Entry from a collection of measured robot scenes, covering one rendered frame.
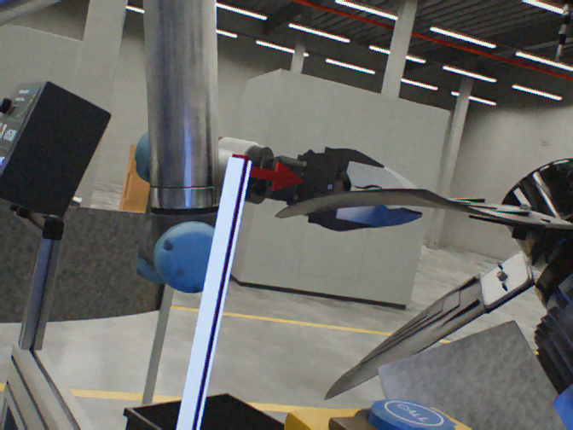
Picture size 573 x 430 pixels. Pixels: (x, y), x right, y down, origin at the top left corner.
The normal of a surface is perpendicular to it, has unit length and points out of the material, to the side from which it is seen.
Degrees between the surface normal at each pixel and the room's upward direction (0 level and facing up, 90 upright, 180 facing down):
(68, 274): 90
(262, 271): 90
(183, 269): 90
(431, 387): 55
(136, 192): 90
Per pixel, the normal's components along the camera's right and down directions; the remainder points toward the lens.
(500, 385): -0.21, -0.58
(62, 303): 0.76, 0.18
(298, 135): 0.30, 0.11
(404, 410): 0.19, -0.98
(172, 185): -0.17, 0.12
